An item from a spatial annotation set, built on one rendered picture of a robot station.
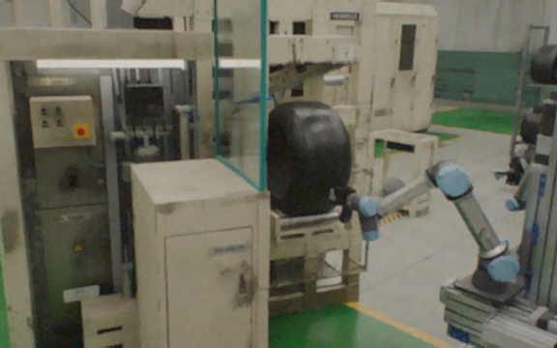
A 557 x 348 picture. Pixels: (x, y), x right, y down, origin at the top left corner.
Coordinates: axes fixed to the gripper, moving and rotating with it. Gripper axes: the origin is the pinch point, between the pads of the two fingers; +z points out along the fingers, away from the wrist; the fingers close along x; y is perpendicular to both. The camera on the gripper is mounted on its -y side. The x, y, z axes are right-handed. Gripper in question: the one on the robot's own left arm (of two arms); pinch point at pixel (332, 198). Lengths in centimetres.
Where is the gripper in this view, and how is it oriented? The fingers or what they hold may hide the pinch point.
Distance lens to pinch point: 257.7
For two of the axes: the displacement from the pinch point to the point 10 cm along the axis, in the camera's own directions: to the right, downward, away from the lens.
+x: -9.3, 0.9, -3.6
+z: -3.7, -1.1, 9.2
